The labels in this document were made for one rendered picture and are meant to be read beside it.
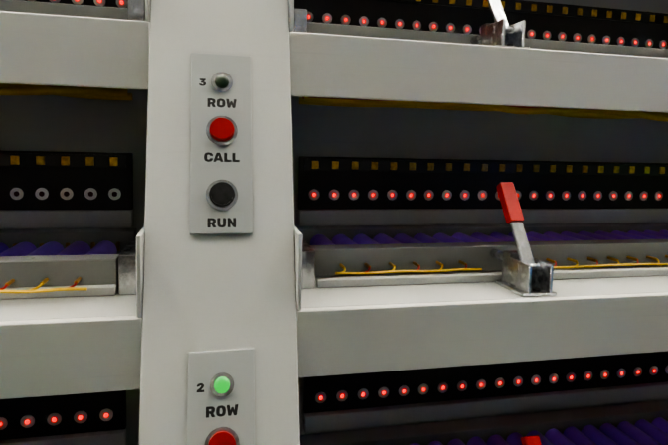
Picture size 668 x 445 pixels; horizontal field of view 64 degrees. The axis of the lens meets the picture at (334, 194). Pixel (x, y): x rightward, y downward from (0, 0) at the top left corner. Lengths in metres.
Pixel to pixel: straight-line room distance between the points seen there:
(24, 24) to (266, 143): 0.17
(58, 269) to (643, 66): 0.48
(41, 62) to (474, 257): 0.35
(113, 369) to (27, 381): 0.05
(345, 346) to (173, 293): 0.12
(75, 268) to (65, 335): 0.06
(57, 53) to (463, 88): 0.29
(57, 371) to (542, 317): 0.32
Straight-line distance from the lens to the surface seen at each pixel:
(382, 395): 0.55
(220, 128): 0.36
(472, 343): 0.40
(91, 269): 0.41
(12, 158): 0.55
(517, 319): 0.41
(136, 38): 0.40
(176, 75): 0.38
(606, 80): 0.50
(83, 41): 0.40
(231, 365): 0.35
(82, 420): 0.54
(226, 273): 0.35
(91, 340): 0.36
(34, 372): 0.37
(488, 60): 0.45
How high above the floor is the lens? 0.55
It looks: 11 degrees up
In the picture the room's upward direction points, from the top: 2 degrees counter-clockwise
